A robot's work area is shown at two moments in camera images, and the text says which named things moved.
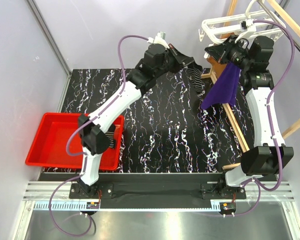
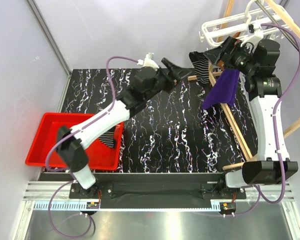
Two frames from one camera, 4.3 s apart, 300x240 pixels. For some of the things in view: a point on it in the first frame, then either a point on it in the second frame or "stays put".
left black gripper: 182,59 -> 172,79
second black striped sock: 110,134 stays put
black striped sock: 195,73 -> 201,63
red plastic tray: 49,147 stays put
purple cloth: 225,90 stays put
